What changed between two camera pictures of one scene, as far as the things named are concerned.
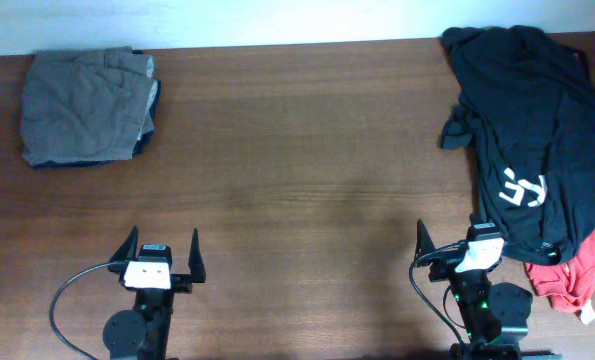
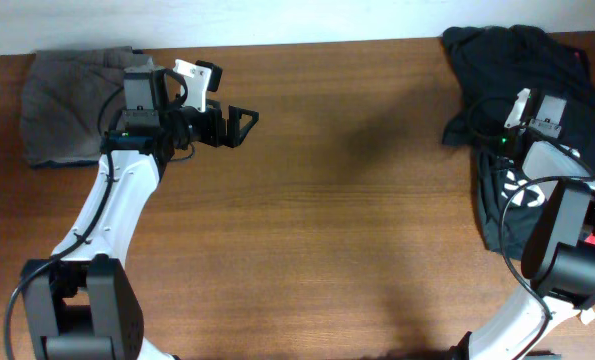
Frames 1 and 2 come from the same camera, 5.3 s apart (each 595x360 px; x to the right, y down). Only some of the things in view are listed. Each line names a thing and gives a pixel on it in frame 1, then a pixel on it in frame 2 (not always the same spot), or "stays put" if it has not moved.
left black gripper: x=183 y=282 to x=217 y=135
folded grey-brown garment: x=88 y=106 stays put
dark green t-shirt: x=541 y=129 stays put
